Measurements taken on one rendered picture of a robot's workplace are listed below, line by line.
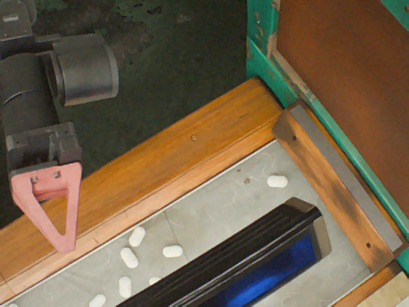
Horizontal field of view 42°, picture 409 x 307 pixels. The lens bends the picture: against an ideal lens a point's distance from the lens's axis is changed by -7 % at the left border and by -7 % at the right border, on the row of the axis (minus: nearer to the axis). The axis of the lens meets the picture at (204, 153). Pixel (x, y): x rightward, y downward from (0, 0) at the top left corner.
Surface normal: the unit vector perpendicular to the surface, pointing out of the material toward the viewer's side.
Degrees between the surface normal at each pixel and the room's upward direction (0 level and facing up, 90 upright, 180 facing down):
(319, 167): 67
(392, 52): 90
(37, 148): 90
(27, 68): 29
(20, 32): 20
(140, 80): 0
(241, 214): 0
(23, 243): 0
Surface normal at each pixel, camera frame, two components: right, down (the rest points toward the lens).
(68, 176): 0.37, -0.13
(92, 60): 0.31, -0.36
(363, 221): -0.80, 0.31
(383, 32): -0.84, 0.51
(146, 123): -0.05, -0.38
